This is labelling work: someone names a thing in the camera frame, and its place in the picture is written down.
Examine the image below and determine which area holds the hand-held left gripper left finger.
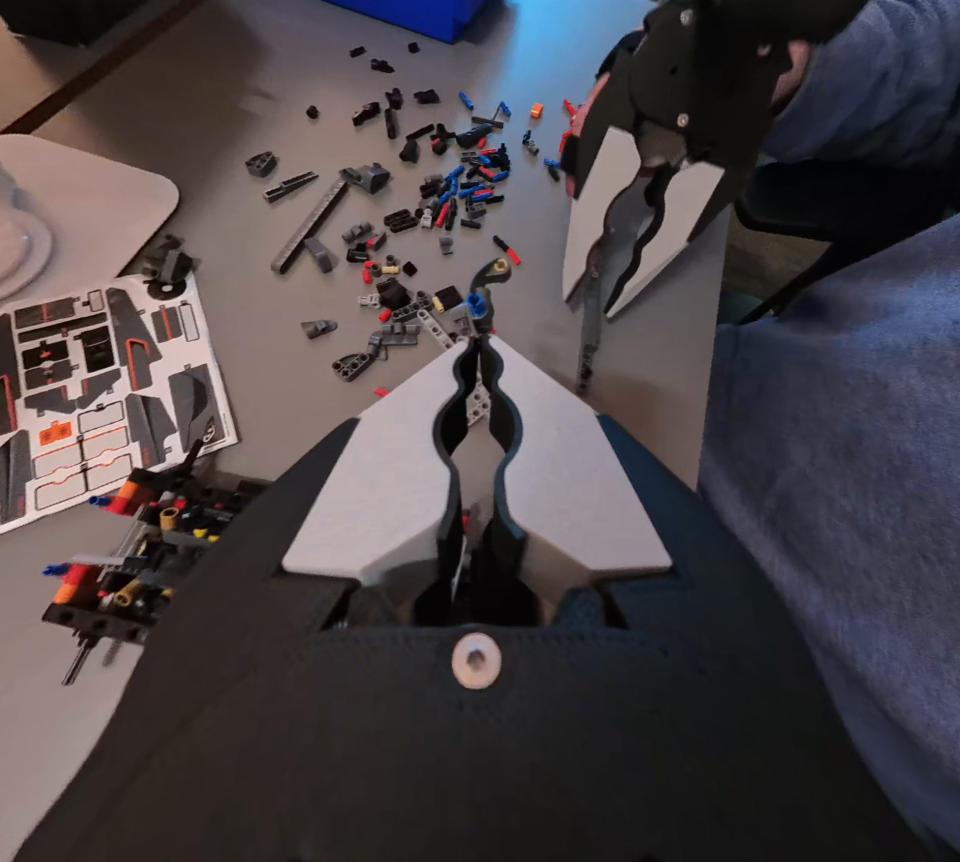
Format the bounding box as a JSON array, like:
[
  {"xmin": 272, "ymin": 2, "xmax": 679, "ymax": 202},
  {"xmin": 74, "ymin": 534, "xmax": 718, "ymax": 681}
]
[{"xmin": 281, "ymin": 339, "xmax": 481, "ymax": 585}]

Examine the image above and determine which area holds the dark grey lego wheel piece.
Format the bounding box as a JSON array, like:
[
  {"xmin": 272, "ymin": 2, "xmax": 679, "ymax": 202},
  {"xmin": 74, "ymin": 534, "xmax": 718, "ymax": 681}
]
[{"xmin": 139, "ymin": 232, "xmax": 204, "ymax": 302}]

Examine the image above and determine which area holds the pile of small lego pieces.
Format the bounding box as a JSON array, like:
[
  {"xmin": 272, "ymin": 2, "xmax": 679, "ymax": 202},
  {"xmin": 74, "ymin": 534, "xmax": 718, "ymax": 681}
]
[{"xmin": 242, "ymin": 39, "xmax": 588, "ymax": 384}]

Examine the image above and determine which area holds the partly built lego model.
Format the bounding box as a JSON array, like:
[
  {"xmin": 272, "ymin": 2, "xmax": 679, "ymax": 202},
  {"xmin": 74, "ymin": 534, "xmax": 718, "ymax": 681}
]
[{"xmin": 39, "ymin": 436, "xmax": 273, "ymax": 688}]

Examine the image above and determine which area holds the small lego assembly blue pin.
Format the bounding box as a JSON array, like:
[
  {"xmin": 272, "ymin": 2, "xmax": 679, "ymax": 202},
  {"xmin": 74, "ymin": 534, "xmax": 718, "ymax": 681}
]
[{"xmin": 452, "ymin": 254, "xmax": 516, "ymax": 354}]

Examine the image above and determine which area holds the white book stand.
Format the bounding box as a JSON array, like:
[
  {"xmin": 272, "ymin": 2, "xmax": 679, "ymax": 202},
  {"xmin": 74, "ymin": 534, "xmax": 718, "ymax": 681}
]
[{"xmin": 0, "ymin": 133, "xmax": 183, "ymax": 305}]

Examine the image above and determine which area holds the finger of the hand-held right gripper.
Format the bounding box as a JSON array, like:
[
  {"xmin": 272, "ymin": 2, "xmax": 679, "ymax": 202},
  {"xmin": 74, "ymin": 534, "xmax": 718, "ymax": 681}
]
[
  {"xmin": 602, "ymin": 160, "xmax": 726, "ymax": 320},
  {"xmin": 561, "ymin": 125, "xmax": 655, "ymax": 308}
]

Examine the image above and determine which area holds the person's right hand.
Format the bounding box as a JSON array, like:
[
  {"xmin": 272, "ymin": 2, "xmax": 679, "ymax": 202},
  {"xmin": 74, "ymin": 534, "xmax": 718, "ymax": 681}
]
[{"xmin": 774, "ymin": 39, "xmax": 816, "ymax": 114}]

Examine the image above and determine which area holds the lego sticker sheet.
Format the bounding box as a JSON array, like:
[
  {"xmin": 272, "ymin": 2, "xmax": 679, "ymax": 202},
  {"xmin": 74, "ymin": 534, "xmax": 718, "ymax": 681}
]
[{"xmin": 0, "ymin": 271, "xmax": 241, "ymax": 538}]

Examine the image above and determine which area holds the person's right forearm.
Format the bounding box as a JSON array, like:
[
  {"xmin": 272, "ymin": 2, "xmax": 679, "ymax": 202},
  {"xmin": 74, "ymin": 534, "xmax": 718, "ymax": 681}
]
[{"xmin": 763, "ymin": 0, "xmax": 960, "ymax": 167}]

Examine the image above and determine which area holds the long grey lego beam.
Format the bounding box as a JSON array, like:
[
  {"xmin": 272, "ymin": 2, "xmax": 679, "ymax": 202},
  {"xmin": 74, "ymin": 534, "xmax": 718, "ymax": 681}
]
[{"xmin": 270, "ymin": 178, "xmax": 349, "ymax": 277}]

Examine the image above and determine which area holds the thin dark grey lego beam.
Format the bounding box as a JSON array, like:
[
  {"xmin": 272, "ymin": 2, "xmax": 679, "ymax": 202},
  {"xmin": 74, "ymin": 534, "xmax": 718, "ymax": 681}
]
[{"xmin": 574, "ymin": 253, "xmax": 606, "ymax": 395}]

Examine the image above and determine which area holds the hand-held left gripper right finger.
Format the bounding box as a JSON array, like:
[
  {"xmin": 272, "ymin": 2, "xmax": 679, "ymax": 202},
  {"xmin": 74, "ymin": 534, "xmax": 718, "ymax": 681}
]
[{"xmin": 478, "ymin": 337, "xmax": 674, "ymax": 584}]

